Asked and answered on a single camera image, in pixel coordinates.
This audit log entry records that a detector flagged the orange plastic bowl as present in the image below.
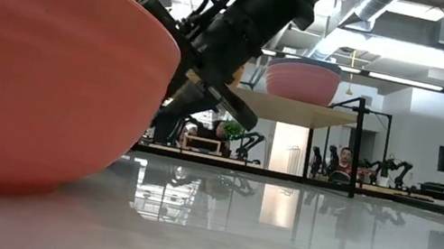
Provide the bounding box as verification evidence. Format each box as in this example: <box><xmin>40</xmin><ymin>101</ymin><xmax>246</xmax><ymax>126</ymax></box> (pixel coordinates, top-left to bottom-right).
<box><xmin>0</xmin><ymin>0</ymin><xmax>192</xmax><ymax>231</ymax></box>
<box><xmin>261</xmin><ymin>55</ymin><xmax>345</xmax><ymax>110</ymax></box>

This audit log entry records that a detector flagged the silver ceiling duct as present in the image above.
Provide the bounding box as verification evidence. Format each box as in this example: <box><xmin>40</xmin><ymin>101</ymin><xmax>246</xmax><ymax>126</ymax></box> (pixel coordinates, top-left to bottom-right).
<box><xmin>305</xmin><ymin>0</ymin><xmax>411</xmax><ymax>75</ymax></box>

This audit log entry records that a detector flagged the grey ceiling ventilation unit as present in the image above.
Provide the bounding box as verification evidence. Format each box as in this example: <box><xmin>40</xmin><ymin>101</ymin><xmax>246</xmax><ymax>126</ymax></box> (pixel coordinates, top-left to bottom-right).
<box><xmin>370</xmin><ymin>6</ymin><xmax>444</xmax><ymax>51</ymax></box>

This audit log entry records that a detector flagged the small potted plant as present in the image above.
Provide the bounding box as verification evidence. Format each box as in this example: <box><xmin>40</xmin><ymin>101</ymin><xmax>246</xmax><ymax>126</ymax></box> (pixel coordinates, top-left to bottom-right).
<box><xmin>220</xmin><ymin>118</ymin><xmax>247</xmax><ymax>144</ymax></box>

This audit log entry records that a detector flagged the person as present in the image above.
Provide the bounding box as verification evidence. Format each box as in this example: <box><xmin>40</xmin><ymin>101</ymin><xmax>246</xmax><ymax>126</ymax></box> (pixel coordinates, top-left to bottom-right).
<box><xmin>330</xmin><ymin>145</ymin><xmax>359</xmax><ymax>187</ymax></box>
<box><xmin>180</xmin><ymin>113</ymin><xmax>233</xmax><ymax>156</ymax></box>

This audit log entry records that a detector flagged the black-framed wooden shelf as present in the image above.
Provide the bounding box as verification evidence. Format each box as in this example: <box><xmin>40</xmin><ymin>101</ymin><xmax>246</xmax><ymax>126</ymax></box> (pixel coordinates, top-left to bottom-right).
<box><xmin>212</xmin><ymin>73</ymin><xmax>397</xmax><ymax>204</ymax></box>

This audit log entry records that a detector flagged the light wooden frame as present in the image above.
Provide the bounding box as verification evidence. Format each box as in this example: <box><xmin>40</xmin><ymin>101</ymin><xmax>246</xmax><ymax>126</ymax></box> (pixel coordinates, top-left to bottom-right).
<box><xmin>180</xmin><ymin>133</ymin><xmax>226</xmax><ymax>158</ymax></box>

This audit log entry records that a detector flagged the ceiling light strip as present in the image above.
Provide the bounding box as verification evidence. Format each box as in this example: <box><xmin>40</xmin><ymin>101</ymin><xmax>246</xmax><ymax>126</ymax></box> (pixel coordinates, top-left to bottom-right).
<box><xmin>365</xmin><ymin>69</ymin><xmax>444</xmax><ymax>94</ymax></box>

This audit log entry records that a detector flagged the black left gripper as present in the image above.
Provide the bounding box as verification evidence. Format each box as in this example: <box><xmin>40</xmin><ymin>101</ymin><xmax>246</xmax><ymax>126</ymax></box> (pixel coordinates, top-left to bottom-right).
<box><xmin>118</xmin><ymin>0</ymin><xmax>278</xmax><ymax>160</ymax></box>

